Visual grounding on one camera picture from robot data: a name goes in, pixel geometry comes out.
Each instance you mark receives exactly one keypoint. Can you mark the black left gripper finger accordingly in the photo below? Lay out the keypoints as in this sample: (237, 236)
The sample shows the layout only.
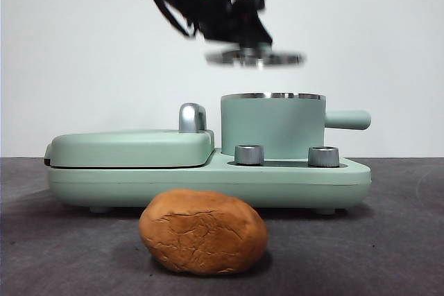
(258, 32)

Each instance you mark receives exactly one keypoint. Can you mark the glass lid with green knob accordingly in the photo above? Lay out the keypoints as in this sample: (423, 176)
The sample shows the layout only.
(277, 58)

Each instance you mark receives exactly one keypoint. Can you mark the silver control knob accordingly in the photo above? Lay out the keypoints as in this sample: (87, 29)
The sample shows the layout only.
(323, 157)
(249, 155)

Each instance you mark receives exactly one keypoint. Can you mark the mint green breakfast maker base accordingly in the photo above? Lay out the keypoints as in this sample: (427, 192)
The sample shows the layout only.
(208, 188)

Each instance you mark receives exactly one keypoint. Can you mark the mint green griddle cover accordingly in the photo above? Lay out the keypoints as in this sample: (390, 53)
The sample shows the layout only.
(121, 148)

